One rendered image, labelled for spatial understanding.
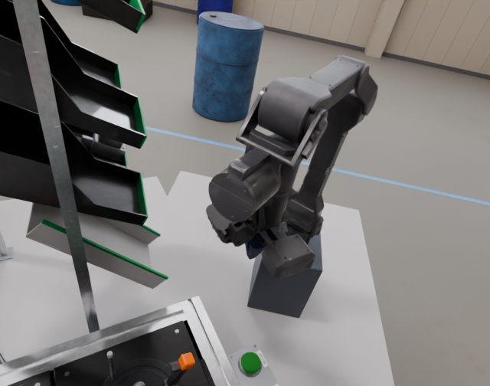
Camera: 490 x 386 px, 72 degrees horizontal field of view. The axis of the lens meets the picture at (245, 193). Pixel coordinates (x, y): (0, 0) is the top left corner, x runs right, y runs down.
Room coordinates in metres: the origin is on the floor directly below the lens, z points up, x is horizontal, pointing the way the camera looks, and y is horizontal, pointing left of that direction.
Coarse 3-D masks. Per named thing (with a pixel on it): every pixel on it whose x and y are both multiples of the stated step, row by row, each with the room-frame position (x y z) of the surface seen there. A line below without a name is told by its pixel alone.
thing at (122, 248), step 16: (32, 208) 0.39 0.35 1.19; (48, 208) 0.42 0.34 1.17; (32, 224) 0.36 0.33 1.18; (48, 224) 0.35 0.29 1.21; (80, 224) 0.44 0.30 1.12; (96, 224) 0.47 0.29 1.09; (112, 224) 0.50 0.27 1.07; (128, 224) 0.51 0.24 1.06; (144, 224) 0.53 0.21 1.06; (48, 240) 0.34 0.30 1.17; (64, 240) 0.35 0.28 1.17; (96, 240) 0.43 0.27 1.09; (112, 240) 0.46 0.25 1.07; (128, 240) 0.49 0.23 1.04; (144, 240) 0.53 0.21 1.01; (96, 256) 0.37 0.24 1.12; (112, 256) 0.38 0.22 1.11; (128, 256) 0.45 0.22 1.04; (144, 256) 0.49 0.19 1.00; (112, 272) 0.38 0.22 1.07; (128, 272) 0.40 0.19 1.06; (144, 272) 0.41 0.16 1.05
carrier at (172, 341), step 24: (144, 336) 0.32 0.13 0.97; (168, 336) 0.33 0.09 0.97; (96, 360) 0.26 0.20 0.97; (120, 360) 0.27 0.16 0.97; (144, 360) 0.27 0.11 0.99; (168, 360) 0.29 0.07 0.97; (72, 384) 0.21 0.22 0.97; (96, 384) 0.22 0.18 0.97; (120, 384) 0.22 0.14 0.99; (144, 384) 0.21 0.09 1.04; (192, 384) 0.25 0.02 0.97
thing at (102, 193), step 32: (0, 128) 0.43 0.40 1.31; (32, 128) 0.45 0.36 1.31; (64, 128) 0.47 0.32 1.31; (0, 160) 0.33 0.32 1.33; (32, 160) 0.34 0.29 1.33; (96, 160) 0.49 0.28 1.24; (0, 192) 0.32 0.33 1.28; (32, 192) 0.34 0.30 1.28; (96, 192) 0.43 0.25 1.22; (128, 192) 0.47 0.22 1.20
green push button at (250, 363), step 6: (246, 354) 0.33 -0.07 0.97; (252, 354) 0.33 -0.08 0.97; (240, 360) 0.32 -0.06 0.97; (246, 360) 0.32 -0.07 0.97; (252, 360) 0.32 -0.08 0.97; (258, 360) 0.32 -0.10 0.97; (240, 366) 0.31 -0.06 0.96; (246, 366) 0.31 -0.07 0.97; (252, 366) 0.31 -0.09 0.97; (258, 366) 0.31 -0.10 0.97; (246, 372) 0.30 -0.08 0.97; (252, 372) 0.30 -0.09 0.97
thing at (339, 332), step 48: (192, 192) 0.92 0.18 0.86; (192, 240) 0.69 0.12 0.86; (336, 240) 0.83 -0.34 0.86; (240, 288) 0.56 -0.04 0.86; (336, 288) 0.63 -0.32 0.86; (240, 336) 0.43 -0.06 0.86; (288, 336) 0.45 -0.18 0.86; (336, 336) 0.48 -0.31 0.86; (288, 384) 0.34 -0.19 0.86; (336, 384) 0.36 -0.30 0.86; (384, 384) 0.39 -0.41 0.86
